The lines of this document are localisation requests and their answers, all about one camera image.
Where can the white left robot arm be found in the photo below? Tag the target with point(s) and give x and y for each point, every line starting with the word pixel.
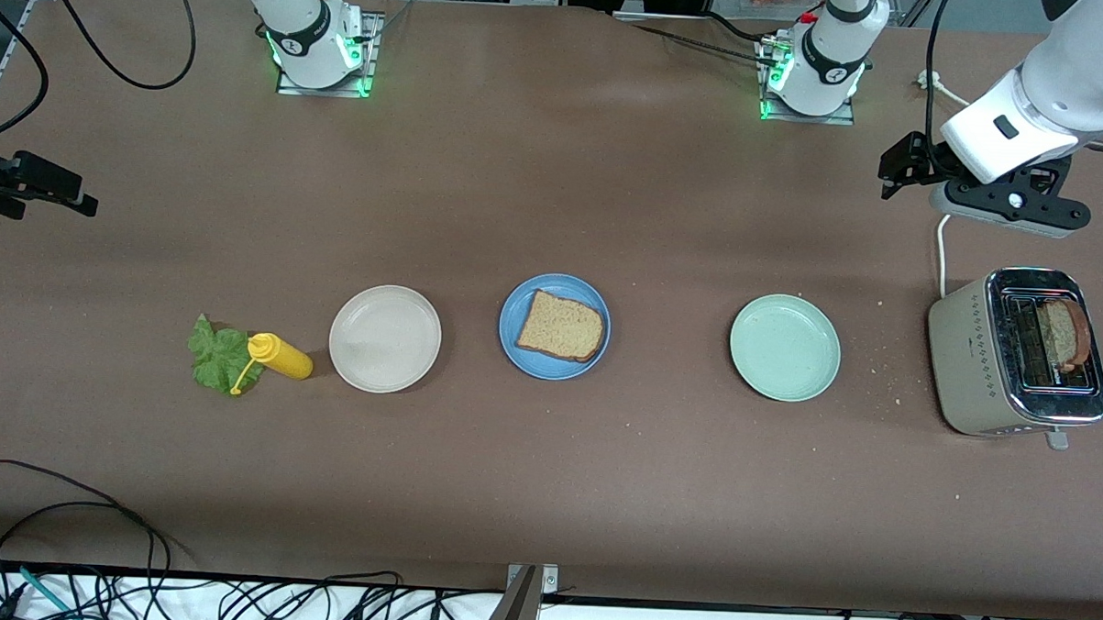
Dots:
pixel 836 45

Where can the brown bread slice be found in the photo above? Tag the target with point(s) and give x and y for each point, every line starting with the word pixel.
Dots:
pixel 560 327
pixel 1064 332

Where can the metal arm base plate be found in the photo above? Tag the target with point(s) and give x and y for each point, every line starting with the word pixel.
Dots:
pixel 374 65
pixel 797 118

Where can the blue round plate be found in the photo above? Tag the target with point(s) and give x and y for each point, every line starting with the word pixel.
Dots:
pixel 549 371

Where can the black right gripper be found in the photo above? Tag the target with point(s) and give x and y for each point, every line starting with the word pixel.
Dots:
pixel 15 179

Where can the grey metal bracket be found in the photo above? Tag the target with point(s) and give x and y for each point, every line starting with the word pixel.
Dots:
pixel 525 603

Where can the yellow mustard squeeze bottle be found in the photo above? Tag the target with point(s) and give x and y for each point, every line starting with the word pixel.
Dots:
pixel 284 358

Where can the green lettuce leaf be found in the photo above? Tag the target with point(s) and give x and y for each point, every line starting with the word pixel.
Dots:
pixel 215 358

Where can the beige round plate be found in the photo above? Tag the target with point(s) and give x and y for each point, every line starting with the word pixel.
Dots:
pixel 385 341

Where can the beige chrome toaster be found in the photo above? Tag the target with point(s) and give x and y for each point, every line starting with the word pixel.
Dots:
pixel 967 361

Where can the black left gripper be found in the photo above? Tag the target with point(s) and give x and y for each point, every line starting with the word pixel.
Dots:
pixel 924 161

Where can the pale green round plate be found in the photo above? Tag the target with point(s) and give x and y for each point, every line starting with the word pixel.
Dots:
pixel 785 347

